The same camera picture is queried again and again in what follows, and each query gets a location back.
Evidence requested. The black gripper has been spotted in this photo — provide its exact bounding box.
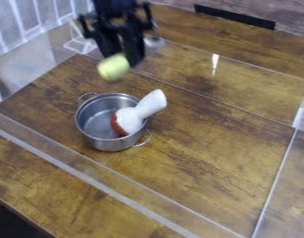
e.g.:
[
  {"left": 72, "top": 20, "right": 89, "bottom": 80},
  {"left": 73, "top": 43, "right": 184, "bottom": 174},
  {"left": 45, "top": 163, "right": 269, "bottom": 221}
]
[{"left": 77, "top": 2, "right": 155, "bottom": 67}]

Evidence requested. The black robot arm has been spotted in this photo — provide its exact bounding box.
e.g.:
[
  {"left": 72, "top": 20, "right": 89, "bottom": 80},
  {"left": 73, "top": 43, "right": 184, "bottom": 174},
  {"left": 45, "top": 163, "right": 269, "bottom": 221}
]
[{"left": 79, "top": 0, "right": 156, "bottom": 67}]

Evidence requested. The clear acrylic triangle stand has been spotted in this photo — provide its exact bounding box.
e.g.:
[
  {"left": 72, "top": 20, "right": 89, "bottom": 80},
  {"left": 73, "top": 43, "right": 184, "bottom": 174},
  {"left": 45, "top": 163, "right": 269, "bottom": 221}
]
[{"left": 63, "top": 20, "right": 97, "bottom": 55}]

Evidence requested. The silver metal pot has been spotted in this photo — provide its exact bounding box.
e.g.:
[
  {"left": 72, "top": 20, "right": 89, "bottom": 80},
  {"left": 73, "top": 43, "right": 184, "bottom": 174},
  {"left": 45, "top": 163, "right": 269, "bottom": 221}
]
[{"left": 75, "top": 92, "right": 152, "bottom": 152}]

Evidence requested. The white and red mushroom toy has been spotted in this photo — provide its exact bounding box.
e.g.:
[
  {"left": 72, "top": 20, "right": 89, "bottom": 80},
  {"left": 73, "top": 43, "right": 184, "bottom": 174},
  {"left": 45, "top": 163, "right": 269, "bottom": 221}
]
[{"left": 111, "top": 89, "right": 167, "bottom": 137}]

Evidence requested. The black strip on table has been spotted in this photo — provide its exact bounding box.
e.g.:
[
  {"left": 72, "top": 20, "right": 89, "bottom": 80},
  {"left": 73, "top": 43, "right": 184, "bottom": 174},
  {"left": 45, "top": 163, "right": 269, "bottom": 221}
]
[{"left": 193, "top": 4, "right": 276, "bottom": 30}]

